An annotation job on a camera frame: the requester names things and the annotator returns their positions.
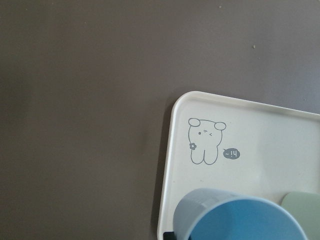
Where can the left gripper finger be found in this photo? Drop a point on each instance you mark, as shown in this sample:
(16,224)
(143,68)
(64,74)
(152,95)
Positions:
(169,235)

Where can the green cup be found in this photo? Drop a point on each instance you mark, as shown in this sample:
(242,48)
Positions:
(304,207)

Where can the cream rabbit tray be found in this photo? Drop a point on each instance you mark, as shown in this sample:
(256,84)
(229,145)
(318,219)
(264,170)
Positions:
(237,145)

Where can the blue cup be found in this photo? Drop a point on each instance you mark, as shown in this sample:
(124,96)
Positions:
(211,214)

